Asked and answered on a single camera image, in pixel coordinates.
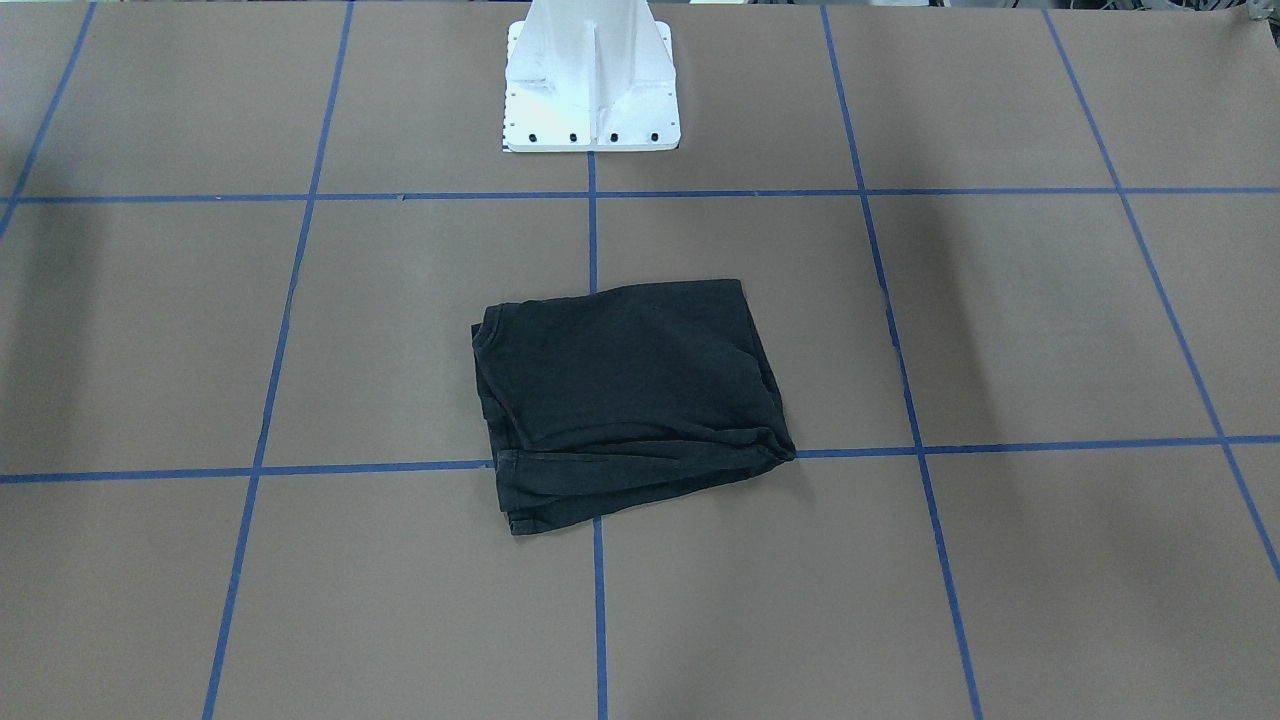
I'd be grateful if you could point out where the black graphic t-shirt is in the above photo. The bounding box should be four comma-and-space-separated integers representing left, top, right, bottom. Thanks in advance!
470, 278, 797, 537

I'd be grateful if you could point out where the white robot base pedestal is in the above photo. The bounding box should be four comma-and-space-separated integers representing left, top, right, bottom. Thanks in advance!
502, 1, 682, 152

